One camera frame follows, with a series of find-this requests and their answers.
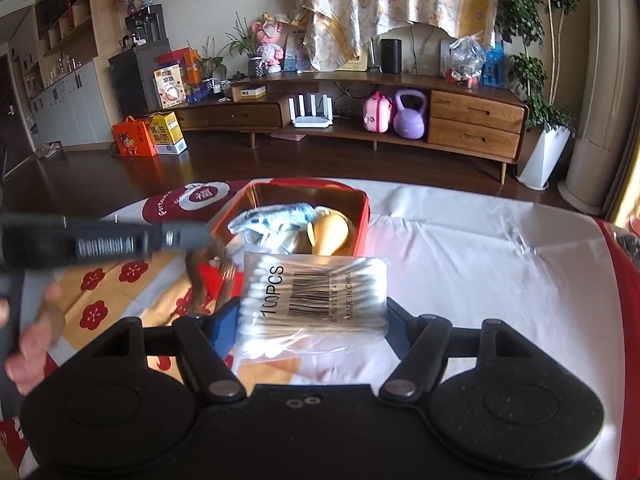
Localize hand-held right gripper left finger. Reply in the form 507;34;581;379
90;299;247;404

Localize white blue-strap face mask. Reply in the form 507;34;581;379
227;202;317;241

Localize yellow carton with handle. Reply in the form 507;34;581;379
149;111;188;155

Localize black tea machine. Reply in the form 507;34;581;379
124;4;168;51

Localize cream small box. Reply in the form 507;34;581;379
231;84;267;102

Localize beige standing air conditioner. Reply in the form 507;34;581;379
557;0;631;216

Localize black speaker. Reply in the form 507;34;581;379
379;38;403;74

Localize framed picture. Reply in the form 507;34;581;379
284;30;308;72

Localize orange gift box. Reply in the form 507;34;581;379
112;116;160;158

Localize small potted plant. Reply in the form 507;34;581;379
195;37;228;81

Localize person's left hand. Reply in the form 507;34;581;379
6;284;66;396

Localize white router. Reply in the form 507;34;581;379
290;94;333;128

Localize red and orange gift bags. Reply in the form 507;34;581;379
157;47;201;86

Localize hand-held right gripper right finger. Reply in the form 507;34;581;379
379;300;536;403

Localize potted orchid plant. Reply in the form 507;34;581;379
225;12;266;78

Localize pink small case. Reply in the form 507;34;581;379
362;91;396;135

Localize purple kettlebell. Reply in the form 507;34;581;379
392;89;429;140

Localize pink plush doll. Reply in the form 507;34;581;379
252;16;283;73

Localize black cabinet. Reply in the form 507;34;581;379
108;50;173;117

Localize wooden wall shelf unit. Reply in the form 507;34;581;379
10;0;113;153

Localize red tin box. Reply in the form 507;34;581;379
207;180;371;261

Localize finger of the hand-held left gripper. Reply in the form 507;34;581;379
160;222;211;252

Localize wooden TV cabinet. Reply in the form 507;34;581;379
150;70;531;183

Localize cotton swab pack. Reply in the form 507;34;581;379
235;251;391;361

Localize yellow rubber toy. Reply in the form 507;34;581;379
306;210;351;257

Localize clear plastic bag of items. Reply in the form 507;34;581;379
445;36;486;86

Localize potted tree in white pot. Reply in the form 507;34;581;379
495;0;576;191

